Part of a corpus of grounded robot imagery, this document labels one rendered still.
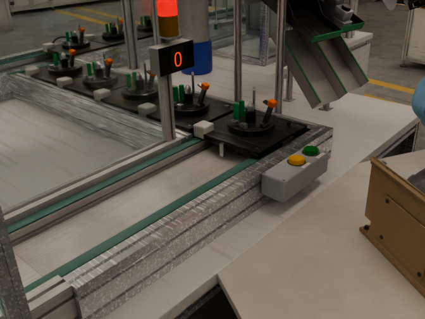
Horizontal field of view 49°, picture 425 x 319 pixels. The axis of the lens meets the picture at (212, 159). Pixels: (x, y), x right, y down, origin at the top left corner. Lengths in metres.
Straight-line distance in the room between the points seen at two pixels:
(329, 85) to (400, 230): 0.70
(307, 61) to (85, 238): 0.92
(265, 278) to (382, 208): 0.29
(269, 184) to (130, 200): 0.34
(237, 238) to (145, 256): 0.25
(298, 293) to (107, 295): 0.37
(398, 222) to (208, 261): 0.40
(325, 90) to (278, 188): 0.52
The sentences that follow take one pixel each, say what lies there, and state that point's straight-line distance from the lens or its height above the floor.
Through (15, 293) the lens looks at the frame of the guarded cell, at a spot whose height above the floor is 1.04.
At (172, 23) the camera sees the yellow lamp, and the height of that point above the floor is 1.29.
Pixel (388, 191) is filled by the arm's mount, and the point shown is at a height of 1.01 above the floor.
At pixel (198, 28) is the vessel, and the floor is 1.08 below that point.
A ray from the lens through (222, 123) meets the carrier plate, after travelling 1.42.
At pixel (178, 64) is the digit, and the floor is 1.19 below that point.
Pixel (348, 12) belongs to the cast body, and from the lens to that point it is 1.58.
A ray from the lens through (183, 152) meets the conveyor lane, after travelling 1.32.
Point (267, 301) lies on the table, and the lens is 0.95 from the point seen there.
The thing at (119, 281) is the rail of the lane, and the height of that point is 0.92.
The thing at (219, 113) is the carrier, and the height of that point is 0.97.
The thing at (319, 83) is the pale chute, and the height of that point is 1.04.
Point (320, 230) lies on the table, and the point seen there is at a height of 0.86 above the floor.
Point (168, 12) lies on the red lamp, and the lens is 1.20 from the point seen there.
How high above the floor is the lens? 1.52
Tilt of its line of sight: 27 degrees down
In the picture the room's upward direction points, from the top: 2 degrees counter-clockwise
